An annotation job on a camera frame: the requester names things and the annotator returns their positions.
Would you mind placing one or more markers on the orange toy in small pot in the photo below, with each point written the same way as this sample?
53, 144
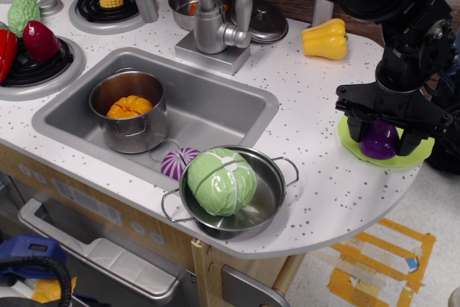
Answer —
193, 6

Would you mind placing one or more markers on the blue clamp tool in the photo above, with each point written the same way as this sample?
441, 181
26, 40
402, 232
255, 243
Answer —
32, 256

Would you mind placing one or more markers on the green bumpy toy vegetable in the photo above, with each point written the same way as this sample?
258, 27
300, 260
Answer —
20, 13

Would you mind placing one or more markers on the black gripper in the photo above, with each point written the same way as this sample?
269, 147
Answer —
412, 112

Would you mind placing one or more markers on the grey stove knob lower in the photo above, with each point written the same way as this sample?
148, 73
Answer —
49, 8

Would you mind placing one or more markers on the red toy bell pepper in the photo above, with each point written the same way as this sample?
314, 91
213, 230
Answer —
9, 46

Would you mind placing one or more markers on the rear right stove burner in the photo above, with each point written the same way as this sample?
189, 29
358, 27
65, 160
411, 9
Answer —
89, 17

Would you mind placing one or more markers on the tall steel pot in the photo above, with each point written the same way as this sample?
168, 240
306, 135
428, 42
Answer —
137, 134

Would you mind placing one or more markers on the lime green plate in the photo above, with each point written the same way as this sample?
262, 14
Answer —
419, 154

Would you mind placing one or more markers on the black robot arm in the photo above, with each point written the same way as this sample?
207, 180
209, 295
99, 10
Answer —
419, 50

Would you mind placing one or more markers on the green toy cabbage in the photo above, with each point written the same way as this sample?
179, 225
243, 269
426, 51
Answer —
222, 181

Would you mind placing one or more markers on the steel pot lid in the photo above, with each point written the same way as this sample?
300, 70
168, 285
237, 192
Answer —
266, 22

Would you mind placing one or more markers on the purple striped toy onion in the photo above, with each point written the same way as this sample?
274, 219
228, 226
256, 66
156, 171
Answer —
175, 162

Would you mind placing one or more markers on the orange toy pumpkin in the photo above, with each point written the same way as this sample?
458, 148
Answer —
128, 107

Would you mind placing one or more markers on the grey toy oven door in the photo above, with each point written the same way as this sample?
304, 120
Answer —
108, 266

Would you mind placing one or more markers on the yellow toy bell pepper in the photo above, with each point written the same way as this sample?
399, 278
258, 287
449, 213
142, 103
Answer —
327, 40

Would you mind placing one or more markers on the small steel pot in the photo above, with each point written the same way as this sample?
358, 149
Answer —
181, 15

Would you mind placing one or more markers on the yellow cloth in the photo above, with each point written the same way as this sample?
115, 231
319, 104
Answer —
46, 290

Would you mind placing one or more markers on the grey toy sink basin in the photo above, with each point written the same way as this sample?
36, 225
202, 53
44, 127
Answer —
204, 110

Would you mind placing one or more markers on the silver toy faucet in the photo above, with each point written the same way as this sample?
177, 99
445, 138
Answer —
215, 43

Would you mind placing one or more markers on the purple toy eggplant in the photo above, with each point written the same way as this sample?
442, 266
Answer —
380, 142

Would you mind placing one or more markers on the front left stove burner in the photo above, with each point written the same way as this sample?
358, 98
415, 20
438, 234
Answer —
30, 79

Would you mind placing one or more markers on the dark red toy pepper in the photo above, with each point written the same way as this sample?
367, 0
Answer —
40, 42

